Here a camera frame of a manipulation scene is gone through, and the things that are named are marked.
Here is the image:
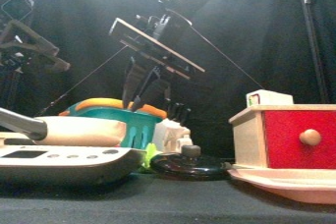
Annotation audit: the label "green toy starfruit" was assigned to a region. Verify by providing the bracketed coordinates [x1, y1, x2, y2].
[139, 141, 161, 174]

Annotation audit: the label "orange toy food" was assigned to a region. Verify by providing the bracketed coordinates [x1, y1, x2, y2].
[127, 102, 169, 120]

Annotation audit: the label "yellow-orange toy fruit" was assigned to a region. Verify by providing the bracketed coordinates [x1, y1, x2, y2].
[57, 97, 128, 118]

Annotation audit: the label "teal plastic basket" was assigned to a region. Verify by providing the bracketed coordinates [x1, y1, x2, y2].
[65, 100, 164, 150]

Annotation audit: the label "white knife block black knives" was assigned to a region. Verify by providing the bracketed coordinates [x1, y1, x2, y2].
[152, 101, 195, 154]

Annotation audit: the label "black pot lid with knob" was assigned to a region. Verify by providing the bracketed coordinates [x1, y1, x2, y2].
[149, 144, 235, 182]

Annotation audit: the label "small white box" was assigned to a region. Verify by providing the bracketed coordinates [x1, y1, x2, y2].
[244, 88, 295, 108]

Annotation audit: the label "white kitchen scale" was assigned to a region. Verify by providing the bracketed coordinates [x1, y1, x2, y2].
[0, 131, 147, 187]

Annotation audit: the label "wooden box with red drawer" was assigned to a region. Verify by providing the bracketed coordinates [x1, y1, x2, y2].
[228, 103, 336, 170]

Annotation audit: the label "pink plastic tray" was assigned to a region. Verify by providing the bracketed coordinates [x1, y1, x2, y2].
[227, 164, 336, 206]

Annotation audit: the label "thin black cable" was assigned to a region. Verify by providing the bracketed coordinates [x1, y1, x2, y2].
[188, 25, 265, 90]
[36, 44, 129, 117]

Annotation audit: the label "cream pan with grey handle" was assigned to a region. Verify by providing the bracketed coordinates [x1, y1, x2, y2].
[0, 106, 128, 148]

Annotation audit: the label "black frame pole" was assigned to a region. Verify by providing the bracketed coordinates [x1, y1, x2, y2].
[295, 0, 331, 105]

